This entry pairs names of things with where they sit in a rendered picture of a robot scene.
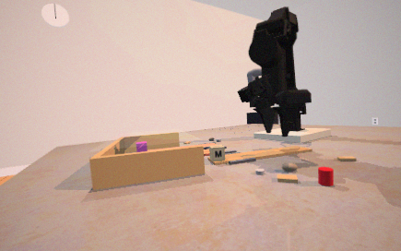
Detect red cylinder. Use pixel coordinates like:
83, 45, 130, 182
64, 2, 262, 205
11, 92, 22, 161
318, 167, 334, 186

